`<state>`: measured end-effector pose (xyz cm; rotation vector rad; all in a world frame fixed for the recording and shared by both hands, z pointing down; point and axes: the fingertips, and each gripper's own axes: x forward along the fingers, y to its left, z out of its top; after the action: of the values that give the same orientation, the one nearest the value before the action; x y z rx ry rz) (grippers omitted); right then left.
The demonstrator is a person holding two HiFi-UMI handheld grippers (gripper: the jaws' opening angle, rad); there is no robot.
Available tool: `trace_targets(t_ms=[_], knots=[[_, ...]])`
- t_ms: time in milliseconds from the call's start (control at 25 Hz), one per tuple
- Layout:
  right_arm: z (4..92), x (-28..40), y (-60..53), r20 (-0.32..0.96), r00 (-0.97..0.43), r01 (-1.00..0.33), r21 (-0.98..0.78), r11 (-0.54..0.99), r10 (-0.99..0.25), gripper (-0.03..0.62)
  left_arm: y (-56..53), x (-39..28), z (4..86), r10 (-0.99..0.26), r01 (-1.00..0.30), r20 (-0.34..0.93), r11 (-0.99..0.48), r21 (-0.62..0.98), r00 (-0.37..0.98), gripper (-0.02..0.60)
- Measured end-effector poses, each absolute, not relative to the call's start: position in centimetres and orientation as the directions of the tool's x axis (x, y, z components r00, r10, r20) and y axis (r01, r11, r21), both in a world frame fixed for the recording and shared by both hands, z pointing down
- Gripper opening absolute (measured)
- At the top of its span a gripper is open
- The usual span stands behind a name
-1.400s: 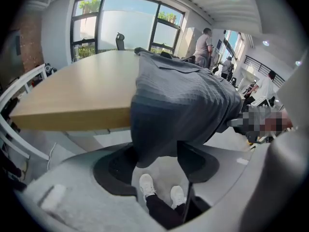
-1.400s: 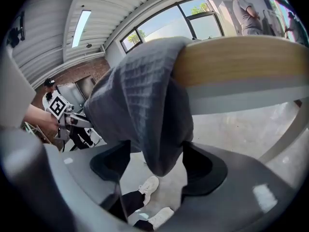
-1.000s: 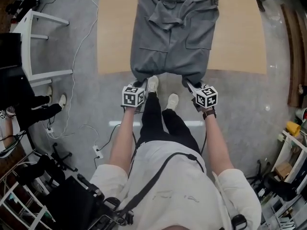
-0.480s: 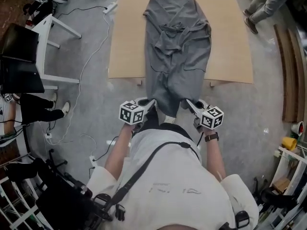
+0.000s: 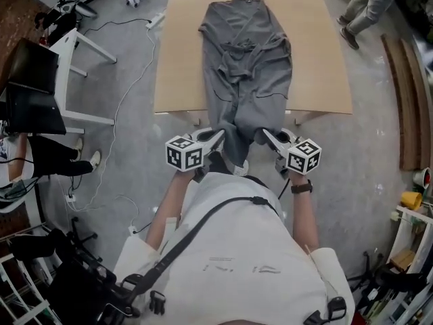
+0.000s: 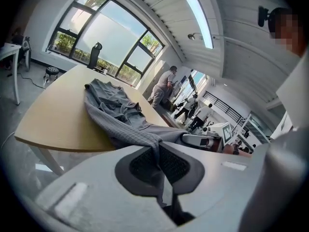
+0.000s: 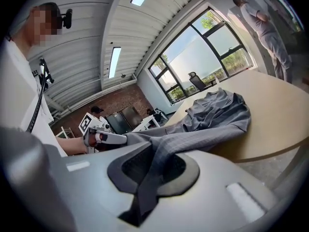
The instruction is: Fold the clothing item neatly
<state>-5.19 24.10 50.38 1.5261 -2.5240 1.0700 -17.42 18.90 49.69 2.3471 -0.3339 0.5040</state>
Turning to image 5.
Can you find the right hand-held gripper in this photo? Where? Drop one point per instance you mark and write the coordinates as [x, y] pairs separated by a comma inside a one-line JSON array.
[[304, 157]]

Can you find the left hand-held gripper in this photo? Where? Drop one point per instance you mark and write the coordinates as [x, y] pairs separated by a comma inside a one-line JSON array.
[[182, 154]]

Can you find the grey robe garment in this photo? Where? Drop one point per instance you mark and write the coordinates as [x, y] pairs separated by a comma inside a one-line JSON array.
[[243, 97]]

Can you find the grey fabric belt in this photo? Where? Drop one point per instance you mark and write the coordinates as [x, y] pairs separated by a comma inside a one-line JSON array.
[[242, 51]]

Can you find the person's left forearm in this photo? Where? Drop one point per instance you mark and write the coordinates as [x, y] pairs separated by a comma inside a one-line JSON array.
[[167, 212]]

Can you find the person's right forearm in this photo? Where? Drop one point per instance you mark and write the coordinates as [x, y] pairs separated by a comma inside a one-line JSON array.
[[304, 218]]

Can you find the person's black trousers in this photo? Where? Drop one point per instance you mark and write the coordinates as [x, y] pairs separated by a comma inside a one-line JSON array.
[[220, 164]]

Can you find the person's white shirt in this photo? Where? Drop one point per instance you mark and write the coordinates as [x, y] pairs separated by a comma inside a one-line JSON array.
[[236, 256]]

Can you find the white power strip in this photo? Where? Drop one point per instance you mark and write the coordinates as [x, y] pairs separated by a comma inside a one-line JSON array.
[[155, 21]]

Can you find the curved wooden boards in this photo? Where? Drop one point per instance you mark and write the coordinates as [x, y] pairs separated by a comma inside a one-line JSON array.
[[409, 107]]

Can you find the yellow cup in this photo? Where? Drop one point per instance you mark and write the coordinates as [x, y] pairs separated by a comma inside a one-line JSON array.
[[411, 200]]

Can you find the red white cup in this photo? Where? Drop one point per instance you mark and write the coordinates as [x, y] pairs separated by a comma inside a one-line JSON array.
[[423, 176]]

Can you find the white shelf unit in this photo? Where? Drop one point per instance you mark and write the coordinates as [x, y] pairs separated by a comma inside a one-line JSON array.
[[406, 225]]

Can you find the cardboard box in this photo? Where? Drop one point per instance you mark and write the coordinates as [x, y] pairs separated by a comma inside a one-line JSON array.
[[402, 260]]

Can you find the white side table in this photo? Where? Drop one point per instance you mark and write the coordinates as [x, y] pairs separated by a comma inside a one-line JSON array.
[[66, 46]]

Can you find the black office chair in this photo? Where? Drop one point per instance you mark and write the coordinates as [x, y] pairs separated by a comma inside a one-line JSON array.
[[395, 279]]

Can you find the black white equipment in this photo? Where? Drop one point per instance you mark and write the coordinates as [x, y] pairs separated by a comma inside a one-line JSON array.
[[67, 10]]

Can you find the black equipment pack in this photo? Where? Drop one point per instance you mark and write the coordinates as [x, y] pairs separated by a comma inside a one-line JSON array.
[[84, 293]]

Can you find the black swivel chair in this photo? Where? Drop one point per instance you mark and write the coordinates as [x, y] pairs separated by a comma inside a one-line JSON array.
[[40, 245]]

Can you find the white shelf rack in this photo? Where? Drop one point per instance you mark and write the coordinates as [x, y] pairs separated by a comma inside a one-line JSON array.
[[17, 293]]

